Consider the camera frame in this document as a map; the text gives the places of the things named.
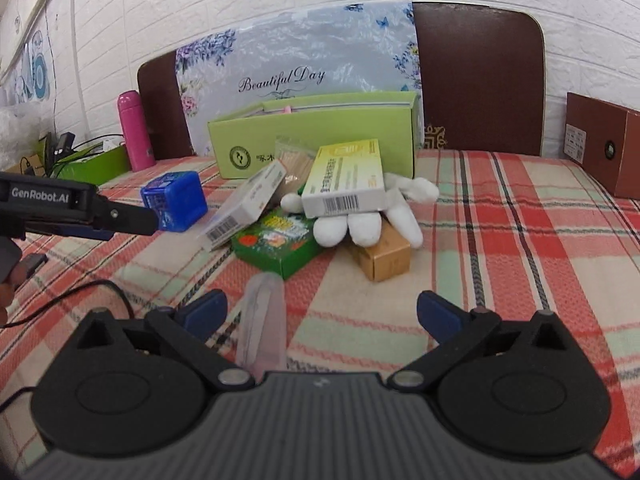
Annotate person's left hand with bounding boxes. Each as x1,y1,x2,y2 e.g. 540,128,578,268
0,260,36,326

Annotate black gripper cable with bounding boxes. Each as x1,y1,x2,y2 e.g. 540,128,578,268
0,254,136,331

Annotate pink thermos bottle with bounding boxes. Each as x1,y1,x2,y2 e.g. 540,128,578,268
117,91,156,172

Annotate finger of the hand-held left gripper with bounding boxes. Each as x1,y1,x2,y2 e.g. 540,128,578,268
92,196,161,236
65,229,115,242

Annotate green colourful box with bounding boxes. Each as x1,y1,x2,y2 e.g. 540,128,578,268
231,207,321,281

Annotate tan cardboard box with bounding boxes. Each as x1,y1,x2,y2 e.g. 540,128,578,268
347,220,413,282

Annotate bright green open box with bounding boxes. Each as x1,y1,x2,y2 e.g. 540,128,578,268
55,142,132,187

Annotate white barcode box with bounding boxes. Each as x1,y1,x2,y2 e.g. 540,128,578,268
197,165,288,253

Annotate floral plastic bag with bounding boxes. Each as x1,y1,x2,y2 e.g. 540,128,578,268
175,2,423,156

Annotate blue plastic floss box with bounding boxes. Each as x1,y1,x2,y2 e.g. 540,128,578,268
141,171,208,232

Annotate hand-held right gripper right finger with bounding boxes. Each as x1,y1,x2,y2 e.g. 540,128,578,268
387,290,581,391

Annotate white glove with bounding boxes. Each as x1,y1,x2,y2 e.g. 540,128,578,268
385,172,441,206
280,192,423,250

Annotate black power adapter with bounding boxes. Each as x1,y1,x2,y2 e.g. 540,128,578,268
42,132,76,161

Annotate blue wall sticker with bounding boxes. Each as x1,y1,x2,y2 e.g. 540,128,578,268
10,30,51,106

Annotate brown cardboard box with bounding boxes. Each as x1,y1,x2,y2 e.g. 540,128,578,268
566,92,640,199

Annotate brown wooden headboard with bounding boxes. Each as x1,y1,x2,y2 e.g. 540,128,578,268
137,2,546,158

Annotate plaid tablecloth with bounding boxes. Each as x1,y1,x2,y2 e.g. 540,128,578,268
0,150,640,480

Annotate toothpick pack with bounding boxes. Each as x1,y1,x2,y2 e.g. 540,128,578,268
275,135,321,186

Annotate translucent plastic tube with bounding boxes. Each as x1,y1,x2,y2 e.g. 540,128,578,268
235,272,288,376

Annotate yellow medicine box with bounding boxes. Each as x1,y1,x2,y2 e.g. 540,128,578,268
301,139,388,219

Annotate light green cardboard box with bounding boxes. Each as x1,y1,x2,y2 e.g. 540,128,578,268
207,92,421,181

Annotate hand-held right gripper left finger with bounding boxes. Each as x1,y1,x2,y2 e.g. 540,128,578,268
65,290,249,391

